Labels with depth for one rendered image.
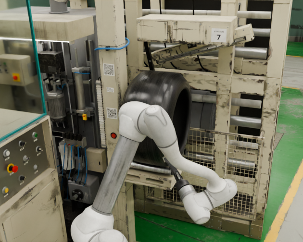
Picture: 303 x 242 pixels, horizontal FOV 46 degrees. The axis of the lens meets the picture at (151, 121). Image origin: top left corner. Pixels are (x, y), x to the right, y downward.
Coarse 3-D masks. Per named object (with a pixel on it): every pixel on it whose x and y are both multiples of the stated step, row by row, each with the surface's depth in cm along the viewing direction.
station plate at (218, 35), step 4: (212, 28) 214; (216, 28) 213; (212, 32) 215; (216, 32) 214; (220, 32) 213; (224, 32) 212; (212, 36) 216; (216, 36) 215; (220, 36) 214; (224, 36) 213; (212, 40) 217; (216, 40) 216; (220, 40) 215; (224, 40) 214
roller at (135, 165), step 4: (132, 164) 233; (136, 164) 232; (140, 164) 231; (144, 164) 230; (148, 164) 230; (136, 168) 233; (140, 168) 231; (144, 168) 230; (148, 168) 229; (152, 168) 228; (156, 168) 227; (160, 168) 226; (164, 168) 226; (168, 168) 225; (160, 172) 227; (164, 172) 225; (168, 172) 224
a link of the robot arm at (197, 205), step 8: (184, 200) 189; (192, 200) 186; (200, 200) 185; (208, 200) 184; (192, 208) 184; (200, 208) 182; (208, 208) 185; (192, 216) 183; (200, 216) 181; (208, 216) 182
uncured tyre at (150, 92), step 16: (144, 80) 212; (160, 80) 210; (176, 80) 213; (128, 96) 208; (144, 96) 205; (160, 96) 202; (176, 96) 208; (176, 112) 255; (176, 128) 255; (144, 144) 206; (144, 160) 219; (160, 160) 213
